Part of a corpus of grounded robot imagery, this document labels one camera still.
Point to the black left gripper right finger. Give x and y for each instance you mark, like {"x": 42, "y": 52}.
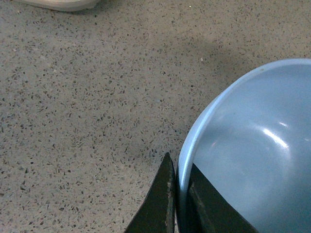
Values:
{"x": 209, "y": 212}

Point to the blue bowl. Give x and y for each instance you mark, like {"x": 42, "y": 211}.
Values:
{"x": 253, "y": 143}

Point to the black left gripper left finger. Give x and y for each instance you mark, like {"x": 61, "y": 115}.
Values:
{"x": 157, "y": 213}

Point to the cream toaster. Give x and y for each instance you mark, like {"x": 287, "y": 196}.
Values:
{"x": 62, "y": 5}

